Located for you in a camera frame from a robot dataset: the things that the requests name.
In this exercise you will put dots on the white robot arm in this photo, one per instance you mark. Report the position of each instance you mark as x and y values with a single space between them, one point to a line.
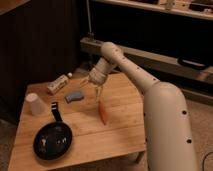
168 135

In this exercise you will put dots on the black handle on shelf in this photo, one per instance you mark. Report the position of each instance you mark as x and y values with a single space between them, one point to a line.
193 65

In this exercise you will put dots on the orange carrot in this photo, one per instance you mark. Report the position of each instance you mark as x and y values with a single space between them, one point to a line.
103 113

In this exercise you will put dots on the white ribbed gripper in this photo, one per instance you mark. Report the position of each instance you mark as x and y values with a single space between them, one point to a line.
98 75

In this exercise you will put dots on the metal vertical pole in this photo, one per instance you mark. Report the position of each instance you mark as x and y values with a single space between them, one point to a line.
90 31

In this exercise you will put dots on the long wooden bench shelf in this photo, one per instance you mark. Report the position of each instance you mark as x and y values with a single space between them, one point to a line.
167 64

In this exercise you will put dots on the black frying pan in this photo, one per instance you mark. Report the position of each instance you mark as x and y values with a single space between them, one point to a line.
54 139

